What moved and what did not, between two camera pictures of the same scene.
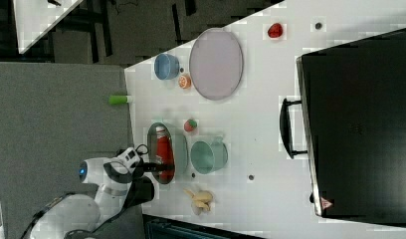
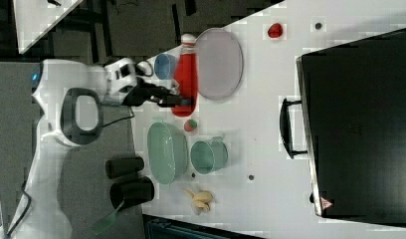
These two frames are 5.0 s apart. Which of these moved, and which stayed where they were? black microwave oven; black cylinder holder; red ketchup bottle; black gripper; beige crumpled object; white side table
Moved: red ketchup bottle; black gripper
Stayed: white side table; black microwave oven; beige crumpled object; black cylinder holder
